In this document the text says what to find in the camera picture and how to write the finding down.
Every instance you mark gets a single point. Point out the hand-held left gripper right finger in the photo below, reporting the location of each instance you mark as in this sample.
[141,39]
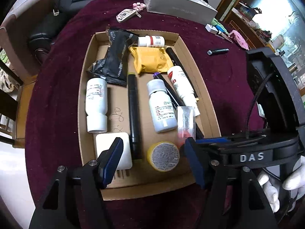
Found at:
[194,162]

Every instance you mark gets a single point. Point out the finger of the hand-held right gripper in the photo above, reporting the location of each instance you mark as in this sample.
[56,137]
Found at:
[214,139]

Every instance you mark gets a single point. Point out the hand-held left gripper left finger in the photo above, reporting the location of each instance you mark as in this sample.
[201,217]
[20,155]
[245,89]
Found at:
[112,162]

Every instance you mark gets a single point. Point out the white power adapter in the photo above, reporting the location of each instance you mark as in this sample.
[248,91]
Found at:
[104,143]

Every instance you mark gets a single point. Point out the yellow tape roll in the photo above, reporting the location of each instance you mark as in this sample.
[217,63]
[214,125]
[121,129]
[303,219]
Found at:
[163,156]

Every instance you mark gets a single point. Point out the clear plastic vial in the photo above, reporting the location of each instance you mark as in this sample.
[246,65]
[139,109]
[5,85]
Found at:
[185,124]

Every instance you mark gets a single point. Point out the black marker pale yellow caps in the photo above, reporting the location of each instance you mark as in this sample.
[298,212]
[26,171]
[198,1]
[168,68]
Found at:
[135,114]

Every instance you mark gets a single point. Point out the white bottle green print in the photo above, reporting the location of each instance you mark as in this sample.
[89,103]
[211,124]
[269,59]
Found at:
[162,107]

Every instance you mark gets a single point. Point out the cardboard tray box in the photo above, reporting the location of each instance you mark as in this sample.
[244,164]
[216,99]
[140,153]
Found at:
[114,100]

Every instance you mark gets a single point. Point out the white wide-cap bottle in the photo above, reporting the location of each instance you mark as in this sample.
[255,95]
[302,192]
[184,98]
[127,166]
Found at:
[96,100]

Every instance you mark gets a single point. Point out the white spray bottle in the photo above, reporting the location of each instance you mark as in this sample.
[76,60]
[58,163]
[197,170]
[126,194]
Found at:
[182,81]

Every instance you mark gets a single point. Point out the black marker purple caps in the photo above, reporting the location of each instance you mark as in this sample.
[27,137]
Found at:
[166,88]

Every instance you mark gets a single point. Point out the black marker grey caps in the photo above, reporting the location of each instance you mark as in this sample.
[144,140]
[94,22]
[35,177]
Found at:
[219,51]

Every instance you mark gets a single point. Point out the black marker gold caps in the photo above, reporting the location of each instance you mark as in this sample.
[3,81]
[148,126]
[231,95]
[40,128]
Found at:
[175,57]

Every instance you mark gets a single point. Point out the yellow foil packet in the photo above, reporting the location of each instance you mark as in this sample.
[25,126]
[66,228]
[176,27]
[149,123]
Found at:
[150,59]

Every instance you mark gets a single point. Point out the black foil packet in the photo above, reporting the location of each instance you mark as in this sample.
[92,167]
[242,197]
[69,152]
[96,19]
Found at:
[114,57]

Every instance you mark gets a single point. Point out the white plastic bottle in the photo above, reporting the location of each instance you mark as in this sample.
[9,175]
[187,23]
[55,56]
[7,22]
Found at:
[150,41]

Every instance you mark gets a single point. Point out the person's right hand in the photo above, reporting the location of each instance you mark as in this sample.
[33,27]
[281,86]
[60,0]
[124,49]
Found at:
[269,188]

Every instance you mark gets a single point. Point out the steel thermos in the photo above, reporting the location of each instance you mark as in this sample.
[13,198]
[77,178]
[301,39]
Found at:
[293,67]

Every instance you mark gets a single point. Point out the pink floral cloth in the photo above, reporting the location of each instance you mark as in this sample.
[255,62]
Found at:
[239,39]

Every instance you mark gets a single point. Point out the small blue object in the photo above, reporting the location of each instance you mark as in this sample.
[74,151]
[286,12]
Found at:
[221,29]

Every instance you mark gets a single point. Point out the small white charger box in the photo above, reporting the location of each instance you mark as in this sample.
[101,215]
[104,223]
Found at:
[211,28]

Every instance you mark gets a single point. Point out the green cloth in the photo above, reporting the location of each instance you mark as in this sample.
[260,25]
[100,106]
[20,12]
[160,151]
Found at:
[217,22]

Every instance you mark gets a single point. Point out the dark wooden chair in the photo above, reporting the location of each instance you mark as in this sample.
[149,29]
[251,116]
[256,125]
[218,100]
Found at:
[7,100]

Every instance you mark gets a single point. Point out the wooden cabinet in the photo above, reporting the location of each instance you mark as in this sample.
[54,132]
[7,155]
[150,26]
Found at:
[231,0]

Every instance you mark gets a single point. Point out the long silver box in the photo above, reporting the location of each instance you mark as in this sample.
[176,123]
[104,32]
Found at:
[178,4]

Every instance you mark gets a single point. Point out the key fob with pink charm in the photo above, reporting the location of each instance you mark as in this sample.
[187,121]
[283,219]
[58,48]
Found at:
[125,14]

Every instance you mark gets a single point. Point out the metal buckle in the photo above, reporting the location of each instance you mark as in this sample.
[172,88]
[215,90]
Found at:
[56,12]

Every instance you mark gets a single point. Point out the brown upholstered chair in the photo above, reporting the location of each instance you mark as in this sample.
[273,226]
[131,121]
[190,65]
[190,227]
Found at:
[21,28]

